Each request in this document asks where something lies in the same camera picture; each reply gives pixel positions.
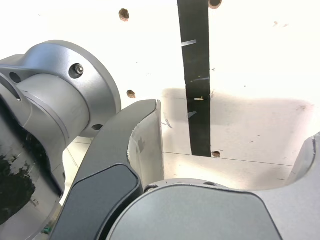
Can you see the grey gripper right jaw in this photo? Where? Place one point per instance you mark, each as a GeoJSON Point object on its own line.
{"type": "Point", "coordinates": [200, 215]}

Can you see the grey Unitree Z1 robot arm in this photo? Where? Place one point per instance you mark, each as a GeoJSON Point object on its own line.
{"type": "Point", "coordinates": [50, 100]}

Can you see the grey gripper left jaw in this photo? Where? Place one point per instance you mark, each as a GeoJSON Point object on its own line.
{"type": "Point", "coordinates": [105, 160]}

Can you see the black tape strip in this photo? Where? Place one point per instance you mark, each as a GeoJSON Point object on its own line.
{"type": "Point", "coordinates": [197, 62]}

